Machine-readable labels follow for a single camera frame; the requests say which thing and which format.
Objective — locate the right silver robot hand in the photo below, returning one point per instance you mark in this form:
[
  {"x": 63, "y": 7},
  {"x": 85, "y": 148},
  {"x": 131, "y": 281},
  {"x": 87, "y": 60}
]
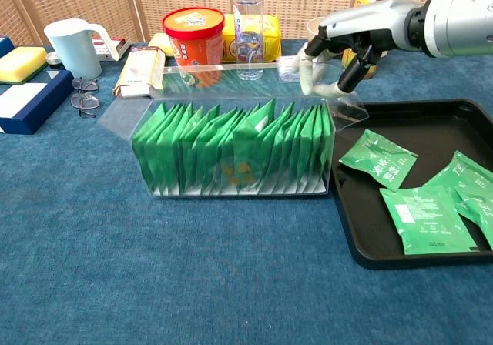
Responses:
[{"x": 369, "y": 21}]

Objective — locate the blue felt table cover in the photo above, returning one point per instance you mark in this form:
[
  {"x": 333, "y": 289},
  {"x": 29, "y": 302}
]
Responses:
[{"x": 154, "y": 264}]

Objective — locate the blue Oreo cookie box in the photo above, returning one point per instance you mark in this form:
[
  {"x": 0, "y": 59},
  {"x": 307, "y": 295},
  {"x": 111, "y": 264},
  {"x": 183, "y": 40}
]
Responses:
[{"x": 4, "y": 46}]

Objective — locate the navy and white box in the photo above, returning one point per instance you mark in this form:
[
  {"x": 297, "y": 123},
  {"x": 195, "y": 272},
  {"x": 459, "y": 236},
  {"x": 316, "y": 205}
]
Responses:
[{"x": 34, "y": 102}]

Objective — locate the yellow snack bag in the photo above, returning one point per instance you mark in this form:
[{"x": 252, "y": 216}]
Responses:
[{"x": 271, "y": 37}]

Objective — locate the thin-framed eyeglasses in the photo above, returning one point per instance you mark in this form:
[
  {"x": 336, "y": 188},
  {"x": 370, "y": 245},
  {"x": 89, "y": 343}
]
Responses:
[{"x": 84, "y": 100}]

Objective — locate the beige bowl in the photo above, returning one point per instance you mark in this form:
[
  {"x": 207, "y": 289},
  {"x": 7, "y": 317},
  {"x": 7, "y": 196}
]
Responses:
[{"x": 312, "y": 29}]

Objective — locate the green packets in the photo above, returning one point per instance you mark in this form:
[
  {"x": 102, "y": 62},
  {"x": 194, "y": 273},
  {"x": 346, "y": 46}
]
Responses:
[{"x": 231, "y": 148}]

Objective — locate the yellow sponge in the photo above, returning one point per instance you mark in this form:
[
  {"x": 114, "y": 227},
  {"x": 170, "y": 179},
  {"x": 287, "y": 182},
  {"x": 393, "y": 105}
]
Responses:
[
  {"x": 161, "y": 44},
  {"x": 21, "y": 64}
]

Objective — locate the clear water bottle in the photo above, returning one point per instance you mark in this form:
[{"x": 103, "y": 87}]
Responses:
[{"x": 248, "y": 33}]

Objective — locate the clear box of green sachets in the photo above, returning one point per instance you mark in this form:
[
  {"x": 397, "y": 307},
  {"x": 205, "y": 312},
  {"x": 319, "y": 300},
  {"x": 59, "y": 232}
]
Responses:
[{"x": 119, "y": 118}]

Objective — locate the red instant noodle cup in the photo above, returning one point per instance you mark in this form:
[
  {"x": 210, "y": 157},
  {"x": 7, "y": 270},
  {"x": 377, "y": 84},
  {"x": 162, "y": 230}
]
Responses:
[{"x": 196, "y": 41}]

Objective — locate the small round metal tin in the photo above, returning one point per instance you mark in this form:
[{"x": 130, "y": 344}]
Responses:
[{"x": 52, "y": 58}]

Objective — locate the orange white biscuit pack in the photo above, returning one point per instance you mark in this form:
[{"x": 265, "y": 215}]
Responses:
[{"x": 138, "y": 71}]

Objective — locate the white kettle jug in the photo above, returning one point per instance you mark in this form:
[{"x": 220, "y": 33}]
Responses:
[{"x": 75, "y": 48}]

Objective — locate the black plastic tray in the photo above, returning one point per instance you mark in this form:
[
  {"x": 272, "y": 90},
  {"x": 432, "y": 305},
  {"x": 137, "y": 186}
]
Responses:
[{"x": 366, "y": 214}]

